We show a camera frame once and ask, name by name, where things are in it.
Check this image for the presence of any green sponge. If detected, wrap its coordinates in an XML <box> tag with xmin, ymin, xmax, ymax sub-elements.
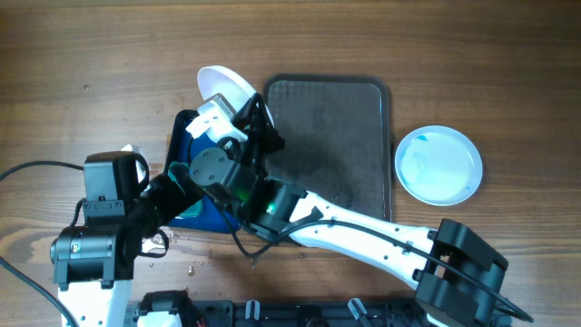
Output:
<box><xmin>168</xmin><ymin>162</ymin><xmax>203</xmax><ymax>220</ymax></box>

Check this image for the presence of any white plate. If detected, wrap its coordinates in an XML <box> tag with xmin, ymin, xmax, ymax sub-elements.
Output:
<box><xmin>197</xmin><ymin>65</ymin><xmax>257</xmax><ymax>114</ymax></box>
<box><xmin>394</xmin><ymin>125</ymin><xmax>484</xmax><ymax>206</ymax></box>

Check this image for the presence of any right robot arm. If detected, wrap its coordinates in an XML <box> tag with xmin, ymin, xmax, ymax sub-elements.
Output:
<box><xmin>187</xmin><ymin>93</ymin><xmax>507</xmax><ymax>326</ymax></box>

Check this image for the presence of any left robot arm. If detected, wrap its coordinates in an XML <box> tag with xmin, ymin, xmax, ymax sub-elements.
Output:
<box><xmin>50</xmin><ymin>151</ymin><xmax>204</xmax><ymax>326</ymax></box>

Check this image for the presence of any grey serving tray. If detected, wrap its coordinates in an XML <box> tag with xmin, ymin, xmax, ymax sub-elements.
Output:
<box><xmin>263</xmin><ymin>74</ymin><xmax>392</xmax><ymax>222</ymax></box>

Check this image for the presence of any black tub of blue water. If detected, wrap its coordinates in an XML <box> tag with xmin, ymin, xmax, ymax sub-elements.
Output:
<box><xmin>163</xmin><ymin>110</ymin><xmax>241</xmax><ymax>233</ymax></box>

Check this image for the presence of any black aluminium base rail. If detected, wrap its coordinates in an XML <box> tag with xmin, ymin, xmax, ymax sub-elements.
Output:
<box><xmin>123</xmin><ymin>291</ymin><xmax>437</xmax><ymax>327</ymax></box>

